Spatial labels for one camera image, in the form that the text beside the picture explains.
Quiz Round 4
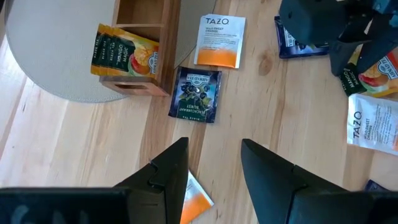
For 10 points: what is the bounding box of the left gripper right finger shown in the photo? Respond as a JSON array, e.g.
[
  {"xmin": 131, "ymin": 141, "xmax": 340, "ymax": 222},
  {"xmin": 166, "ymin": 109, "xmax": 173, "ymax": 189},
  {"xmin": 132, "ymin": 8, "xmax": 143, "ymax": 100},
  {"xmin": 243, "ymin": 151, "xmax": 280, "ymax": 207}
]
[{"xmin": 241, "ymin": 138, "xmax": 346, "ymax": 224}]

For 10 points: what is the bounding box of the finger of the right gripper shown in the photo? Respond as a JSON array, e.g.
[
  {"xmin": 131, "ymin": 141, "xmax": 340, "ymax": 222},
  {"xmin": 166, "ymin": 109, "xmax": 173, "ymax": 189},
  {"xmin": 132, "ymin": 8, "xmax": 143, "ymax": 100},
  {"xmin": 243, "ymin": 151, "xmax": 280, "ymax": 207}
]
[
  {"xmin": 329, "ymin": 39, "xmax": 371, "ymax": 77},
  {"xmin": 356, "ymin": 29, "xmax": 398, "ymax": 75}
]

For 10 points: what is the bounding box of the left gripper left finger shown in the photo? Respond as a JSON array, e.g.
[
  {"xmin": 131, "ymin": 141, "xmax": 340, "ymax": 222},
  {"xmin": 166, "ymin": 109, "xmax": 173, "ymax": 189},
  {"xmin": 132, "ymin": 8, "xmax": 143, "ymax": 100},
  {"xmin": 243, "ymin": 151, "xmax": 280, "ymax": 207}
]
[{"xmin": 114, "ymin": 137, "xmax": 190, "ymax": 224}]

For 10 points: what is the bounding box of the Ahmad mango magic tea bag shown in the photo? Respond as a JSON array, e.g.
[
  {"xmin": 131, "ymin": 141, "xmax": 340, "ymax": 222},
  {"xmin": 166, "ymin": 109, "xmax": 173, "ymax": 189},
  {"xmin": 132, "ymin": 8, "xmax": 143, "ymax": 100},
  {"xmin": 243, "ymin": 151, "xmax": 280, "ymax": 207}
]
[
  {"xmin": 90, "ymin": 23, "xmax": 108, "ymax": 76},
  {"xmin": 104, "ymin": 26, "xmax": 160, "ymax": 79},
  {"xmin": 338, "ymin": 46, "xmax": 398, "ymax": 98}
]

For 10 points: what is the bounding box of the Tazo orange white tea bag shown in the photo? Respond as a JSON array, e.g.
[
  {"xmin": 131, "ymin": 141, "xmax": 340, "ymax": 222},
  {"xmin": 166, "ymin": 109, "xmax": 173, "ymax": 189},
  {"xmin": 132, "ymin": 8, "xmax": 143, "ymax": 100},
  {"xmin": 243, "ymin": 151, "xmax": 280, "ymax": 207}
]
[
  {"xmin": 346, "ymin": 93, "xmax": 398, "ymax": 156},
  {"xmin": 179, "ymin": 169, "xmax": 215, "ymax": 224},
  {"xmin": 193, "ymin": 13, "xmax": 247, "ymax": 69}
]

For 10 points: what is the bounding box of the Ahmad blackcurrant tea bag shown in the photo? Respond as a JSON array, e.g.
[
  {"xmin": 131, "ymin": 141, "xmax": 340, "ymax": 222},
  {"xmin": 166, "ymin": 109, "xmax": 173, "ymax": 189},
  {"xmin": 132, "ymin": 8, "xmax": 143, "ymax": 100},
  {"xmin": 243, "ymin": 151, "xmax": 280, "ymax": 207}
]
[
  {"xmin": 364, "ymin": 179, "xmax": 389, "ymax": 192},
  {"xmin": 274, "ymin": 15, "xmax": 330, "ymax": 59},
  {"xmin": 168, "ymin": 66, "xmax": 223, "ymax": 124}
]

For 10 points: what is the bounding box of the wooden three-compartment tea box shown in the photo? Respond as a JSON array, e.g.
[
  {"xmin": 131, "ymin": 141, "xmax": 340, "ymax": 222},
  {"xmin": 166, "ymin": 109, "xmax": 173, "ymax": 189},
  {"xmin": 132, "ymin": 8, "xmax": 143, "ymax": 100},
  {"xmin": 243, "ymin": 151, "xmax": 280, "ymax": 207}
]
[{"xmin": 99, "ymin": 0, "xmax": 182, "ymax": 97}]

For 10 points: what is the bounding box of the round grey table mat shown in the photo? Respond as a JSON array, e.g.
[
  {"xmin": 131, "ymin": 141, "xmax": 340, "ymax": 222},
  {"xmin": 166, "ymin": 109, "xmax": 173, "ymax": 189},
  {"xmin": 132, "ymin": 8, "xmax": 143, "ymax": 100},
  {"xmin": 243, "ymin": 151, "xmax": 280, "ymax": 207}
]
[{"xmin": 4, "ymin": 0, "xmax": 217, "ymax": 103}]

